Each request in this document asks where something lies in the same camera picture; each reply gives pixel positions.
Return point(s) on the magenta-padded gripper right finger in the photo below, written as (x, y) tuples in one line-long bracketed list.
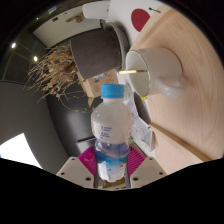
[(146, 170)]

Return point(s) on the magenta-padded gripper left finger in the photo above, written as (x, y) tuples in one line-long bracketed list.
[(75, 170)]

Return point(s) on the white blue-capped drink bottle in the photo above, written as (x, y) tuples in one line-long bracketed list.
[(111, 123)]

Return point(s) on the open printed booklet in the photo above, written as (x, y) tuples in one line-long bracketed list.
[(143, 133)]

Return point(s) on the long ceiling light strip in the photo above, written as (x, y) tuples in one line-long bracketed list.
[(16, 150)]

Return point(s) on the yellow tag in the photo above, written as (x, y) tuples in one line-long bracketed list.
[(144, 98)]

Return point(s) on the light wooden drawing board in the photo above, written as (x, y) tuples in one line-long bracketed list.
[(200, 116)]

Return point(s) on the brown cardboard box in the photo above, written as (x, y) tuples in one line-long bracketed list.
[(100, 86)]

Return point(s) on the golden stirring stick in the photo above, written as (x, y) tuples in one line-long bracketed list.
[(133, 71)]

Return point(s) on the white ceramic mug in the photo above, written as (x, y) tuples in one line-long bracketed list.
[(163, 70)]

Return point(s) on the round ceiling light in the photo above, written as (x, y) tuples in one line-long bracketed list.
[(35, 58), (13, 45)]

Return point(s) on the grey pot with dried plant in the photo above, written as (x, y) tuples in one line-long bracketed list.
[(96, 53)]

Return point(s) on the grey plant saucer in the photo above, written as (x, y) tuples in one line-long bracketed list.
[(122, 43)]

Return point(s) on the flat round red coaster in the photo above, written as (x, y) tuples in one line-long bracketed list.
[(140, 19)]

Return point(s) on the white chair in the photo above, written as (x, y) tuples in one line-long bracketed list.
[(95, 10)]

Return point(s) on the wooden wall figure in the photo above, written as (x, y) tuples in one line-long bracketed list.
[(75, 17)]

